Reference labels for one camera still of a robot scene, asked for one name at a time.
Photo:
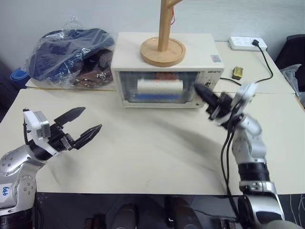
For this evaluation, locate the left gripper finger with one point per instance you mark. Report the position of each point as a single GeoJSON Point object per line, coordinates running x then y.
{"type": "Point", "coordinates": [71, 114]}
{"type": "Point", "coordinates": [87, 136]}

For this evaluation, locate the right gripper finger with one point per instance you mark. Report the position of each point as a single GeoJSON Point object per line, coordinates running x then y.
{"type": "Point", "coordinates": [207, 91]}
{"type": "Point", "coordinates": [206, 99]}

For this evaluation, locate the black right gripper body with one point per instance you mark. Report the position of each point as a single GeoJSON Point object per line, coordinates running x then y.
{"type": "Point", "coordinates": [220, 107]}

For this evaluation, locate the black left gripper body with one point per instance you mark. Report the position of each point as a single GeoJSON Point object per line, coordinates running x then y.
{"type": "Point", "coordinates": [59, 140]}

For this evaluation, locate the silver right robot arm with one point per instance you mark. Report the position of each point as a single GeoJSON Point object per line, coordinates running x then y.
{"type": "Point", "coordinates": [252, 148]}

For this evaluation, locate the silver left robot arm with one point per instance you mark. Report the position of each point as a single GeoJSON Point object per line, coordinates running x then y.
{"type": "Point", "coordinates": [14, 164]}

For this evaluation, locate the red blue oven sticker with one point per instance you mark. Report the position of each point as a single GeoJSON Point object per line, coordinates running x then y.
{"type": "Point", "coordinates": [215, 58]}

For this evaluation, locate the glass toaster oven door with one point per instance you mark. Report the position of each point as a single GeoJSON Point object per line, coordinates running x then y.
{"type": "Point", "coordinates": [128, 93]}

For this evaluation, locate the cream toaster oven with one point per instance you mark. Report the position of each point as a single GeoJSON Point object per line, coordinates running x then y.
{"type": "Point", "coordinates": [124, 47]}

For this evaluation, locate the yellow green sponge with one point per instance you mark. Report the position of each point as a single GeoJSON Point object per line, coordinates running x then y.
{"type": "Point", "coordinates": [237, 72]}

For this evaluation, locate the white power strip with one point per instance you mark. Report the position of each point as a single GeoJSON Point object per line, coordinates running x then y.
{"type": "Point", "coordinates": [240, 43]}

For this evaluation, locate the clear plastic bag of clothes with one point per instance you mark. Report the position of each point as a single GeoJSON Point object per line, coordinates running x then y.
{"type": "Point", "coordinates": [59, 55]}

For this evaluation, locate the blue rolled mat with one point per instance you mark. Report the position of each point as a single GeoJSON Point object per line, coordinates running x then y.
{"type": "Point", "coordinates": [17, 76]}

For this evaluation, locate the wooden stand with round base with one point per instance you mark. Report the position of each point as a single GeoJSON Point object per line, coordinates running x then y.
{"type": "Point", "coordinates": [163, 35]}

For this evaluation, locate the crumpled clear plastic bag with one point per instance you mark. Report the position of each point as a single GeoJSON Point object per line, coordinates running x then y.
{"type": "Point", "coordinates": [297, 78]}

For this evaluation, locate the black chair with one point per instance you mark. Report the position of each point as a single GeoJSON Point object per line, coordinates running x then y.
{"type": "Point", "coordinates": [293, 52]}

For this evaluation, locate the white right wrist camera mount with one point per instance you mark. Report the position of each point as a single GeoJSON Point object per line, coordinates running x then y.
{"type": "Point", "coordinates": [245, 95]}

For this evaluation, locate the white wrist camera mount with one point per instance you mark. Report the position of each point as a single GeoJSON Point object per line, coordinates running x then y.
{"type": "Point", "coordinates": [32, 121]}
{"type": "Point", "coordinates": [245, 95]}

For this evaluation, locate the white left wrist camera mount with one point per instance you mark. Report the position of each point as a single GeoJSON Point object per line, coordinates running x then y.
{"type": "Point", "coordinates": [32, 121]}

